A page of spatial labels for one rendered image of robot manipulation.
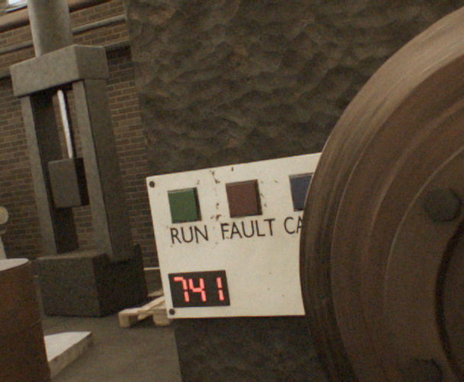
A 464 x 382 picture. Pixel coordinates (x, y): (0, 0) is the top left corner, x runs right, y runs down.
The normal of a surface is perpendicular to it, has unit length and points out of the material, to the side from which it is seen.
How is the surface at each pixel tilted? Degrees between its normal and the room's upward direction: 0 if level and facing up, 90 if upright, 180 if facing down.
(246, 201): 90
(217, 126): 90
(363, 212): 90
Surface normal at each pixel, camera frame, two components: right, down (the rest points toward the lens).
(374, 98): -0.43, 0.11
